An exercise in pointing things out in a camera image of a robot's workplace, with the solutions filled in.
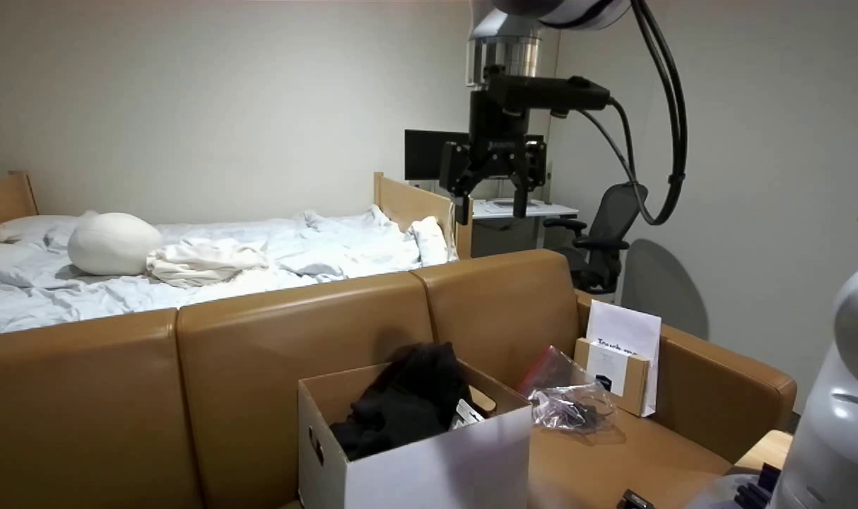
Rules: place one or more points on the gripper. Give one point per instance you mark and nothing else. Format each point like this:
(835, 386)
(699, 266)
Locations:
(498, 134)

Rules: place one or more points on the small brown cardboard box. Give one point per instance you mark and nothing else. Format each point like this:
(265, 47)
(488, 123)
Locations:
(616, 371)

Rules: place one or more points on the clear plastic bag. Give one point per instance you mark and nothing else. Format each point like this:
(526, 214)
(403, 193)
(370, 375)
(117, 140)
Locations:
(570, 408)

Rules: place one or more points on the white cardboard box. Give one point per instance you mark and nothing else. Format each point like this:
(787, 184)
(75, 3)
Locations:
(436, 470)

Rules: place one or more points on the white desk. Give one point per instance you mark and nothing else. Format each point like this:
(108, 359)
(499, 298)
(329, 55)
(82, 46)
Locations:
(553, 210)

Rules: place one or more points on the black monitor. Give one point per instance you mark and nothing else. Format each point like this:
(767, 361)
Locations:
(423, 154)

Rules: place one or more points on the wooden bed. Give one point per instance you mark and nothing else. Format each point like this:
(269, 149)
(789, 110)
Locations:
(408, 205)

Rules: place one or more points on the black office chair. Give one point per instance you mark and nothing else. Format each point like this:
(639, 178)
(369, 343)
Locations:
(609, 226)

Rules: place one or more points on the white duvet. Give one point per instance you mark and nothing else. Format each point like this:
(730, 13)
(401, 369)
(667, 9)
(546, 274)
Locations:
(316, 251)

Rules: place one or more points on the white paper sheet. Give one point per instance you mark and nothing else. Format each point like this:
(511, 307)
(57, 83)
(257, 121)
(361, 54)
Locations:
(627, 326)

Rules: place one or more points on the small white packet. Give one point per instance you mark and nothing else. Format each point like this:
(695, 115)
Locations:
(466, 416)

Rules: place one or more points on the black cloth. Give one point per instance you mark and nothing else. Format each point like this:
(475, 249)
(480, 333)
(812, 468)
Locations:
(408, 403)

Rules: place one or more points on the brown leather sofa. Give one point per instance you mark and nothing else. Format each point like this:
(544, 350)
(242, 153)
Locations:
(273, 332)

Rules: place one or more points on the cream cloth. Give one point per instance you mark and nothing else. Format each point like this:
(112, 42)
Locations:
(199, 261)

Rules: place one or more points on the small black object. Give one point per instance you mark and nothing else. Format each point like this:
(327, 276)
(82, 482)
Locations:
(634, 500)

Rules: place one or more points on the round white cushion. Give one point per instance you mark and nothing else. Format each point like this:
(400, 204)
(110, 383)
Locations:
(112, 244)

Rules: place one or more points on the white pillow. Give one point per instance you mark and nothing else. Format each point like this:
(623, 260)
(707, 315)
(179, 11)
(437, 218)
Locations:
(30, 227)

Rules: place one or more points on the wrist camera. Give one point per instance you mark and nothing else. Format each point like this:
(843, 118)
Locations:
(549, 92)

